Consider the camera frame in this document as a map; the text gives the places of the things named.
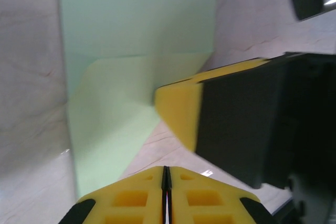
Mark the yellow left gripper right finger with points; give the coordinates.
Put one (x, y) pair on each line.
(218, 203)

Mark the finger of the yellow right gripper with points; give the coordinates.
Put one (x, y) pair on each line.
(236, 124)

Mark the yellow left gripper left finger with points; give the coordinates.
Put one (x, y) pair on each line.
(118, 203)

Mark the light green paper sheet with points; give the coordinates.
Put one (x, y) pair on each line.
(131, 24)

